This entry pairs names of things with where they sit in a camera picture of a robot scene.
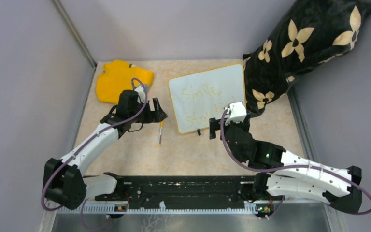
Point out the aluminium frame rail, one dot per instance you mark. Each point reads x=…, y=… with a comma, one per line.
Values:
x=260, y=208

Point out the yellow folded cloth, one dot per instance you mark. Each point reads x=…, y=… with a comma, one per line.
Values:
x=116, y=77

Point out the yellow framed whiteboard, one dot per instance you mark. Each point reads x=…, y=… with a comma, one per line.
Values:
x=200, y=96

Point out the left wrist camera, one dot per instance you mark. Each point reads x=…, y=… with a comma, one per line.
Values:
x=142, y=91

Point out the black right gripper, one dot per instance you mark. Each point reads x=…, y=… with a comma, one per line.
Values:
x=245, y=124

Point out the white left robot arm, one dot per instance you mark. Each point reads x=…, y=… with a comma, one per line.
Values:
x=63, y=180

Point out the black floral pillow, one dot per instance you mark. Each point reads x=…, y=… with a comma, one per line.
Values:
x=311, y=33

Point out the white whiteboard marker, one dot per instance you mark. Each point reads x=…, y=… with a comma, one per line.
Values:
x=160, y=135

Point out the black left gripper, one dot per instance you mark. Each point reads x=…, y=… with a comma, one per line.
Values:
x=157, y=116

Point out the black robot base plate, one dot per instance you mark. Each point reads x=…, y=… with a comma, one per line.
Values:
x=189, y=192

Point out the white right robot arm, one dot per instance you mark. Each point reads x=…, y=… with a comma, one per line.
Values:
x=285, y=172

